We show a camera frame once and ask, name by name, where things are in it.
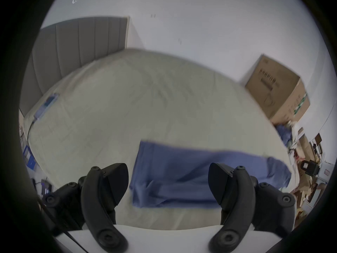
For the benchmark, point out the brown cardboard carton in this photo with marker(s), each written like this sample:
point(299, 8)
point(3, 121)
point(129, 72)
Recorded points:
point(279, 91)

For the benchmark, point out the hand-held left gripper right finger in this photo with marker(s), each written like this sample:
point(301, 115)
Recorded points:
point(238, 194)

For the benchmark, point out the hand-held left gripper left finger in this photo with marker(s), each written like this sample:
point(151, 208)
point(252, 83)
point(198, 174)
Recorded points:
point(98, 194)

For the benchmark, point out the bed with beige sheet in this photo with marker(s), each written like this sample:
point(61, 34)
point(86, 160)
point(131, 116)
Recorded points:
point(147, 99)

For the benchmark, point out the pile of clothes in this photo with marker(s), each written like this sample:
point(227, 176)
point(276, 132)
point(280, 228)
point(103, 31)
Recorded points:
point(289, 134)

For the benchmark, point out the small blue device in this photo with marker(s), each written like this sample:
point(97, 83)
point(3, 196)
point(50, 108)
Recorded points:
point(46, 105)

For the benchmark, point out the grey padded headboard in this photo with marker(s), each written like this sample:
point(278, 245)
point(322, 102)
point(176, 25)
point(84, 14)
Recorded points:
point(71, 51)

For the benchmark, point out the dark blue shirt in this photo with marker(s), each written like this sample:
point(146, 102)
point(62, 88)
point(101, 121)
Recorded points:
point(184, 173)

